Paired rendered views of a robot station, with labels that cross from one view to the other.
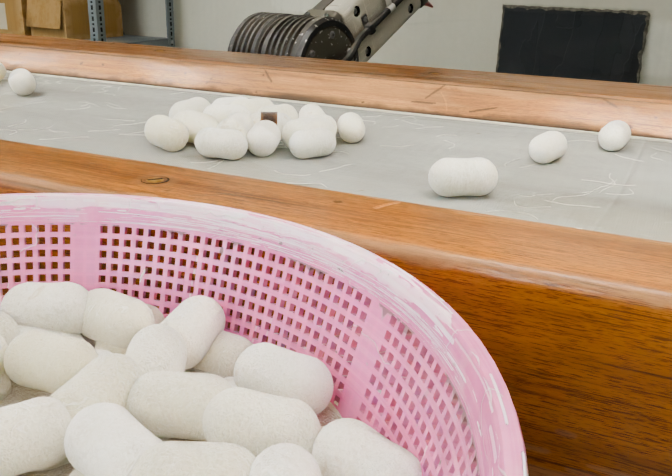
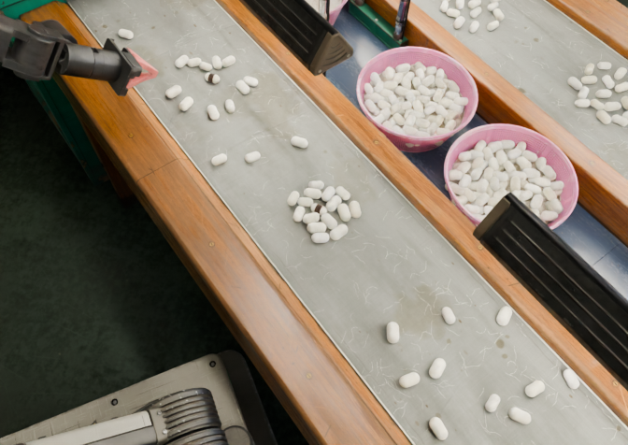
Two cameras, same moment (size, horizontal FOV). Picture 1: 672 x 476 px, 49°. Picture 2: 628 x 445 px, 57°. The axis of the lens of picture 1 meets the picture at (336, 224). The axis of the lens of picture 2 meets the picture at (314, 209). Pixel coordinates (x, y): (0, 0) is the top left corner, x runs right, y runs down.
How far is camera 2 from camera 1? 1.38 m
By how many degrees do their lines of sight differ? 98
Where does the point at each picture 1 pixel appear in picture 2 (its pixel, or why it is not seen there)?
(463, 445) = (365, 73)
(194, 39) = not seen: outside the picture
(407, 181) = (304, 159)
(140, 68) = (329, 348)
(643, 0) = not seen: outside the picture
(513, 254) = (335, 93)
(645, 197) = (257, 128)
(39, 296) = (399, 128)
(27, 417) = (403, 102)
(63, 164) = (392, 159)
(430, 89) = (232, 225)
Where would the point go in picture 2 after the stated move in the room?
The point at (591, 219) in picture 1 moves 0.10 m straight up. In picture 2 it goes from (283, 123) to (282, 92)
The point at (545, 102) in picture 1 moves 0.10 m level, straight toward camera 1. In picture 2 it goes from (206, 192) to (245, 163)
